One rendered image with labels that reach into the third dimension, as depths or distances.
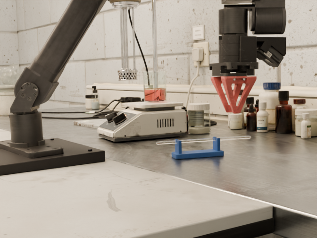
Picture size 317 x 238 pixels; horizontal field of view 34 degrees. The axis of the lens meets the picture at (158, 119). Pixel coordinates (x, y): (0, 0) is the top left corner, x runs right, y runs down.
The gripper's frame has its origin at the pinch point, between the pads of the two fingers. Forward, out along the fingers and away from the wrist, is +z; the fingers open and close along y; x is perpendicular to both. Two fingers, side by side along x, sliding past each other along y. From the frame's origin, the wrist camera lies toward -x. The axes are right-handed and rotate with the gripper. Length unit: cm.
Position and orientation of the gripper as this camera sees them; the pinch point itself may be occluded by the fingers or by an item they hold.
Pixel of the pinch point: (233, 108)
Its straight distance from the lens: 104.4
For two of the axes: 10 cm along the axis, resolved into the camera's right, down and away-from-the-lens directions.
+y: -2.6, -0.8, 9.6
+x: -9.7, 0.3, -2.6
